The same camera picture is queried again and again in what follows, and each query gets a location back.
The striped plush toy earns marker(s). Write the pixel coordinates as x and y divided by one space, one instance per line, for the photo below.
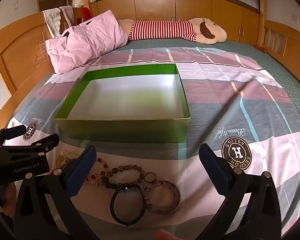
165 30

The pink pillow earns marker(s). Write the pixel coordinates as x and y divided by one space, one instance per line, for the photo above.
90 37

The green cardboard box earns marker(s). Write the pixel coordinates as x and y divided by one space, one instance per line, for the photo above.
127 130

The wooden cabinet row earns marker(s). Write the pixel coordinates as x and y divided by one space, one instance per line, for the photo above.
152 5

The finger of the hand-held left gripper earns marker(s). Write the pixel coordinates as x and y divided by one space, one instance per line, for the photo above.
40 146
8 132

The red cloth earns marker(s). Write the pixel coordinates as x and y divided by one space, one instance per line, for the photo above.
86 13

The black watch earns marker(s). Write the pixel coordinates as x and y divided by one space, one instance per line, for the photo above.
126 189

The silver bangle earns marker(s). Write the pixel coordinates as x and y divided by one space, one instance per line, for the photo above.
177 195

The wooden footboard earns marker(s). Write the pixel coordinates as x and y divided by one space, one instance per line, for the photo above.
290 32

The wooden headboard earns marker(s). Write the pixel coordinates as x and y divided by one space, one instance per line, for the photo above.
15 55

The plaid printed bed sheet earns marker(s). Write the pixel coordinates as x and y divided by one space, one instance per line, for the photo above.
215 92

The pink towel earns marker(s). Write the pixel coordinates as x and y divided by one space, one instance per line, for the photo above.
68 13

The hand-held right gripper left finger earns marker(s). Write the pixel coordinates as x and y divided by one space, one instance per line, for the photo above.
81 170

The person's left hand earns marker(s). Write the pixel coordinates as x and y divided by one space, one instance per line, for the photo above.
10 197

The white wall switch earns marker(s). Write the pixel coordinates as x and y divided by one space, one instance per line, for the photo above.
294 17

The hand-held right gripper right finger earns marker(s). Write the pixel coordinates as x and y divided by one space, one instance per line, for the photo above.
215 167

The grey white towel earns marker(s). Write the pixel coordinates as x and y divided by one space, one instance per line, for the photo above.
52 18

